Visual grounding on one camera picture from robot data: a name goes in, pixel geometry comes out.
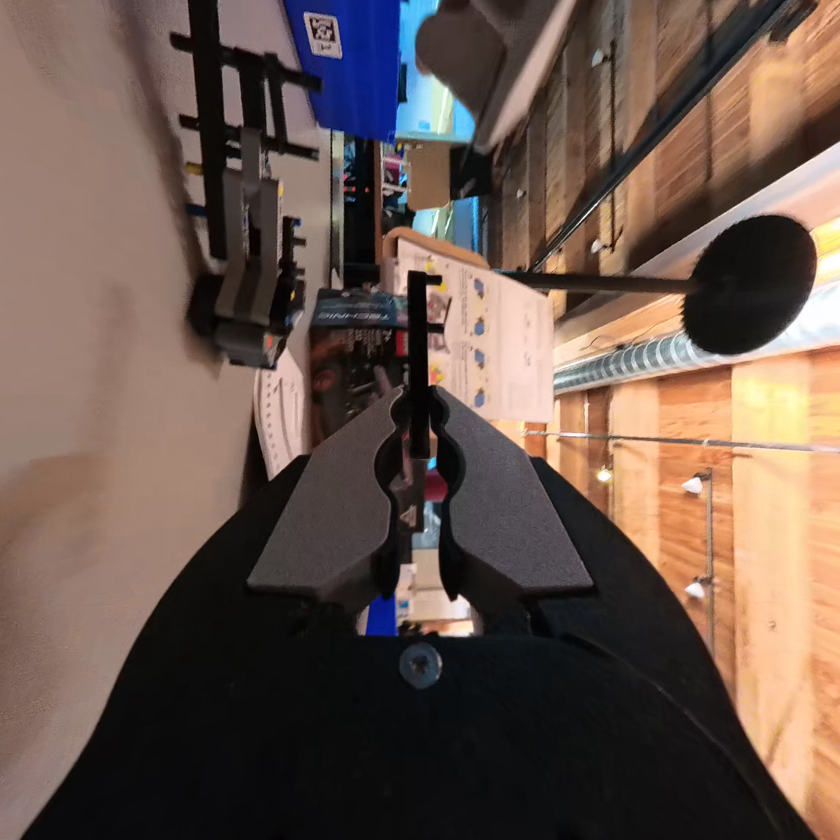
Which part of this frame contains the grey black toy brick assembly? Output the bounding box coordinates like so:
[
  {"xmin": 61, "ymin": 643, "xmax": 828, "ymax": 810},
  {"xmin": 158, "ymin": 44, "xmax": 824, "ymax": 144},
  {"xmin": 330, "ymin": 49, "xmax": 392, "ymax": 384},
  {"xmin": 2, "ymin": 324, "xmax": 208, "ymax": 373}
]
[{"xmin": 169, "ymin": 0, "xmax": 324, "ymax": 370}]

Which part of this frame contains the grey desk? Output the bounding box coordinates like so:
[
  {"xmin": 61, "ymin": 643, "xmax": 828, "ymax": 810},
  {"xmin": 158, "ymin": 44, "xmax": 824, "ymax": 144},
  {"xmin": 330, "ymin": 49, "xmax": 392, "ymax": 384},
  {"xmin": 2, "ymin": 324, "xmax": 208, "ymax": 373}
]
[{"xmin": 0, "ymin": 0, "xmax": 342, "ymax": 821}]

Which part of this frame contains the blue parts bin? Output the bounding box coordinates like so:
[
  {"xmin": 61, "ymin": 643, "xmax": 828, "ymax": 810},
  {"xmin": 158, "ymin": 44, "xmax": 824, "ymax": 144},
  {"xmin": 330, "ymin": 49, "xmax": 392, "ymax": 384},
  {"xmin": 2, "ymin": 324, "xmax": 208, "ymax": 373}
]
[
  {"xmin": 364, "ymin": 596, "xmax": 400, "ymax": 636},
  {"xmin": 282, "ymin": 0, "xmax": 403, "ymax": 142}
]

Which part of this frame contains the black long brick beam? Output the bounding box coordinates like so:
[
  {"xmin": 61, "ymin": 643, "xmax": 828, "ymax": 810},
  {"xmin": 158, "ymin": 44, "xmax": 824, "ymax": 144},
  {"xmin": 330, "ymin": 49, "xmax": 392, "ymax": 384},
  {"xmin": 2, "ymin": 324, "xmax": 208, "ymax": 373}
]
[{"xmin": 407, "ymin": 269, "xmax": 448, "ymax": 460}]

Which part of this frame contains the white instruction booklet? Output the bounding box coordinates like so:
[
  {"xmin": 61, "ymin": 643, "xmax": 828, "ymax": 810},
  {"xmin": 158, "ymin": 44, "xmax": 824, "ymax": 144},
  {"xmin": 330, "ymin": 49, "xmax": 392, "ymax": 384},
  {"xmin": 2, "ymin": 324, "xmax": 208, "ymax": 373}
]
[{"xmin": 252, "ymin": 354, "xmax": 309, "ymax": 480}]

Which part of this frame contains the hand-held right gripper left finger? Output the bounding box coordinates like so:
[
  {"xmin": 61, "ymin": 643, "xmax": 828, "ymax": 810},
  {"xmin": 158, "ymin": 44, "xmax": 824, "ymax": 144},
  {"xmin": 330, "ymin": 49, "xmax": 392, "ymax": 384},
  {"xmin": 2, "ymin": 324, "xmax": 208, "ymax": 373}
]
[{"xmin": 247, "ymin": 386, "xmax": 408, "ymax": 614}]

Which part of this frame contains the black toy set box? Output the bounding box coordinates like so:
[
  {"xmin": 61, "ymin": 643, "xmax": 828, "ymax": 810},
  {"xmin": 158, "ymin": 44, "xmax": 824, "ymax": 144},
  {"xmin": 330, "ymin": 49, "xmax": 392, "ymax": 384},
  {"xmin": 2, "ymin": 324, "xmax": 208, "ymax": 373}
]
[{"xmin": 308, "ymin": 287, "xmax": 421, "ymax": 454}]

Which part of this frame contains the black pole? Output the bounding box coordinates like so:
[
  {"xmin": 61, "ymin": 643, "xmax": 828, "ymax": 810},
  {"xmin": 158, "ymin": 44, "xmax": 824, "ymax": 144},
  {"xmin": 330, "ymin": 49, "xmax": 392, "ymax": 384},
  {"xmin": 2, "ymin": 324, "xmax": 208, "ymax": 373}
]
[{"xmin": 499, "ymin": 215, "xmax": 818, "ymax": 357}]

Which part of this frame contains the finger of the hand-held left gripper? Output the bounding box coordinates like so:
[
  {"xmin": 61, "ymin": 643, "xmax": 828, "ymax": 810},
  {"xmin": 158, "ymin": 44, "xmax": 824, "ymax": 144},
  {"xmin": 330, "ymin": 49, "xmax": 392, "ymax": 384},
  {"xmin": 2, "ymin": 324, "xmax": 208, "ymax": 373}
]
[{"xmin": 415, "ymin": 0, "xmax": 580, "ymax": 154}]

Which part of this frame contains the corrugated metal duct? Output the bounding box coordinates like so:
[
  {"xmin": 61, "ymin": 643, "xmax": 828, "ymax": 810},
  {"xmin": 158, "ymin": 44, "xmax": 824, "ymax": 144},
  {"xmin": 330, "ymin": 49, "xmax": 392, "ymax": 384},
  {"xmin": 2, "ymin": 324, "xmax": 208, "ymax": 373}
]
[{"xmin": 553, "ymin": 282, "xmax": 840, "ymax": 395}]

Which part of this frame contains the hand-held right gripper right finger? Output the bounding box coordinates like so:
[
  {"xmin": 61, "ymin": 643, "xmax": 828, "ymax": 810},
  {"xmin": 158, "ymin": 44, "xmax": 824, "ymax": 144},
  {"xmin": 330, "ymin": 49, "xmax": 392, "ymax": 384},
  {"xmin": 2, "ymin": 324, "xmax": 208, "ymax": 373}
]
[{"xmin": 430, "ymin": 386, "xmax": 596, "ymax": 619}]

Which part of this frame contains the white printed instruction sheet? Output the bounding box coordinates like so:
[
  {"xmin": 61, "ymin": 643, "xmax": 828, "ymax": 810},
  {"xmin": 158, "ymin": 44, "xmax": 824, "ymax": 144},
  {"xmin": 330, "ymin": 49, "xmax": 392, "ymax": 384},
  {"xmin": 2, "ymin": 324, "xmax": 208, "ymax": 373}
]
[{"xmin": 394, "ymin": 239, "xmax": 555, "ymax": 424}]

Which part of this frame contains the small tan board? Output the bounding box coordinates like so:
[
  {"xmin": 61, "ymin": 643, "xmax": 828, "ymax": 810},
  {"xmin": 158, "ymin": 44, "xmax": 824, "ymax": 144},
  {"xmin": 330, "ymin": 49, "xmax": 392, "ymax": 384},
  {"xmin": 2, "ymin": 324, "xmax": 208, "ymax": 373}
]
[{"xmin": 407, "ymin": 141, "xmax": 454, "ymax": 211}]

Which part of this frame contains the large tan board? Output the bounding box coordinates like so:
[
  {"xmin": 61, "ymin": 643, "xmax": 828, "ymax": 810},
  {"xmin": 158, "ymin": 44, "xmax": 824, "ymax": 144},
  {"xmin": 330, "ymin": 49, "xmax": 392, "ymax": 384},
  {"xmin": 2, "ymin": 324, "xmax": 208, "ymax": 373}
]
[{"xmin": 382, "ymin": 226, "xmax": 549, "ymax": 457}]

